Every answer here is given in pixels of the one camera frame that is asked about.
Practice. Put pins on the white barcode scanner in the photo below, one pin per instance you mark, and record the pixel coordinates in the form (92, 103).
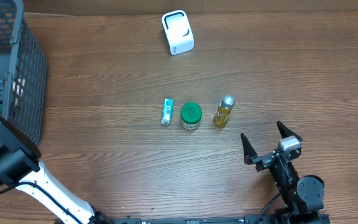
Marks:
(178, 32)

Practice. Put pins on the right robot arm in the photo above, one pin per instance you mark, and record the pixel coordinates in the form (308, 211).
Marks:
(299, 200)

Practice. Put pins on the yellow dish soap bottle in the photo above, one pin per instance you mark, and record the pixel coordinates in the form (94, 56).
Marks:
(224, 110)

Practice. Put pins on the green white tissue pack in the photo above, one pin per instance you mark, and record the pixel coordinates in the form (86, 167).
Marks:
(167, 111)

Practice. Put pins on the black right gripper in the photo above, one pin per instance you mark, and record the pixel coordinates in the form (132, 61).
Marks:
(265, 160)

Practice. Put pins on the green lid seasoning jar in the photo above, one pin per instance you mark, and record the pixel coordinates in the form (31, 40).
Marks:
(190, 116)

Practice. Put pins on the grey plastic mesh basket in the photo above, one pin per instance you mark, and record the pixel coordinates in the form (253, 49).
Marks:
(23, 72)

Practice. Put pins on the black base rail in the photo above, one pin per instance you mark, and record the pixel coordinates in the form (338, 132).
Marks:
(191, 221)

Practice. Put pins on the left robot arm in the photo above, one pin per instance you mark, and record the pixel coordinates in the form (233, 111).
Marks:
(21, 168)

